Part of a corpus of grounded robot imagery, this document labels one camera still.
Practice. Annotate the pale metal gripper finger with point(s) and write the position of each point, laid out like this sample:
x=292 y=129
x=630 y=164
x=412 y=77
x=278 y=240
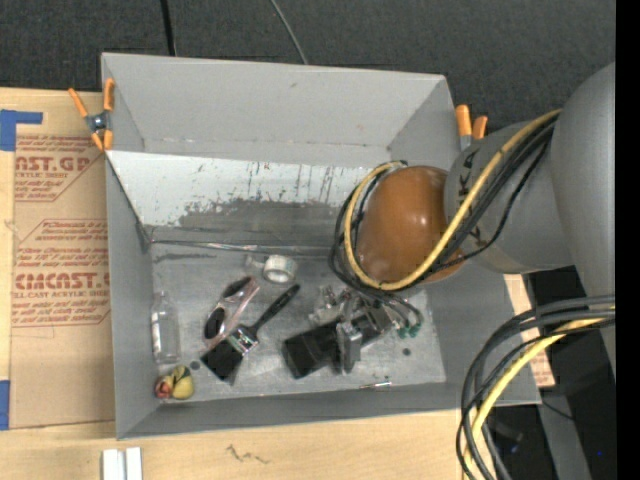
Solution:
x=334 y=295
x=327 y=314

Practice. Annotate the clear tape roll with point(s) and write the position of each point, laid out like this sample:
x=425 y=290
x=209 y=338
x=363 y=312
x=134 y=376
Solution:
x=280 y=269

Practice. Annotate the pink sunglasses with dark lenses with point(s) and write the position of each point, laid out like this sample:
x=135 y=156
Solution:
x=220 y=320

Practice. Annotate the clear glass bottle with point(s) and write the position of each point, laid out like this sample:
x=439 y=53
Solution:
x=166 y=333

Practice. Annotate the yellow and red toy fruit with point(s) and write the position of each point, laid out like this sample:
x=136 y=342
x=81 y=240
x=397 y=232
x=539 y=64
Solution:
x=181 y=385

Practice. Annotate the grey metal bin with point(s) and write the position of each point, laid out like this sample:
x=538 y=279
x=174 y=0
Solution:
x=280 y=118

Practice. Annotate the brown cardboard board, red print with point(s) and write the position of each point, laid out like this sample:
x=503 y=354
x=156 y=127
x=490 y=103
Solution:
x=60 y=248

